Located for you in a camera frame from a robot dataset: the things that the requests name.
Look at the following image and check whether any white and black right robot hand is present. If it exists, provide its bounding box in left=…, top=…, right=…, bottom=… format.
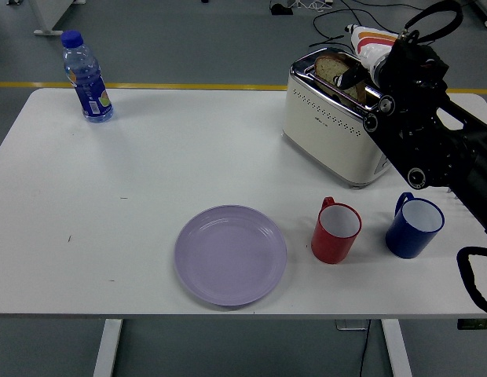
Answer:
left=332, top=24, right=398, bottom=90

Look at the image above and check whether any slice of bread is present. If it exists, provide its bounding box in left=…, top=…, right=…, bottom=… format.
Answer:
left=313, top=53, right=372, bottom=104

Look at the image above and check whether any purple plate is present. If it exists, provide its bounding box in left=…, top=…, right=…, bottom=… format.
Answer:
left=173, top=203, right=287, bottom=308

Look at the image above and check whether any cream and chrome toaster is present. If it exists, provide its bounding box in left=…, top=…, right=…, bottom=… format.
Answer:
left=281, top=46, right=394, bottom=190

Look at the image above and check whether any blue mug white inside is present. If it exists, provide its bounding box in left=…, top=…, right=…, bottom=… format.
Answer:
left=384, top=191, right=445, bottom=259

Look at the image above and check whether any red mug white inside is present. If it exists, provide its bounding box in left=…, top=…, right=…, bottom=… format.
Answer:
left=310, top=196, right=363, bottom=265

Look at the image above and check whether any clear water bottle blue label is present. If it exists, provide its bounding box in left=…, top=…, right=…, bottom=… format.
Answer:
left=60, top=30, right=115, bottom=124

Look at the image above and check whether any black under-table control box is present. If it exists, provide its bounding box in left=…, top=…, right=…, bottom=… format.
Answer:
left=456, top=318, right=487, bottom=330

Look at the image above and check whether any white table leg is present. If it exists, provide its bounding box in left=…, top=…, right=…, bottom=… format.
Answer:
left=93, top=318, right=124, bottom=377
left=380, top=318, right=414, bottom=377

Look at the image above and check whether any black floor cable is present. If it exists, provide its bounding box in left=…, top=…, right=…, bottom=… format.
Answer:
left=339, top=0, right=390, bottom=35
left=308, top=9, right=361, bottom=50

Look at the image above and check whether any white wire frame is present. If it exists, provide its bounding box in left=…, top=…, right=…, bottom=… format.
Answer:
left=288, top=0, right=334, bottom=11

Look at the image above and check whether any clear under-table bracket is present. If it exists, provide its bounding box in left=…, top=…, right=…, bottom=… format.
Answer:
left=335, top=318, right=371, bottom=331

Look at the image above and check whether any black under-table cable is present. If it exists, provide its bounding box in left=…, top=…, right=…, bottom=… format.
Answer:
left=359, top=328, right=371, bottom=377

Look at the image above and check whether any white background desk frame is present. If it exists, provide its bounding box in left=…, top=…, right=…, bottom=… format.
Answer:
left=6, top=0, right=87, bottom=37

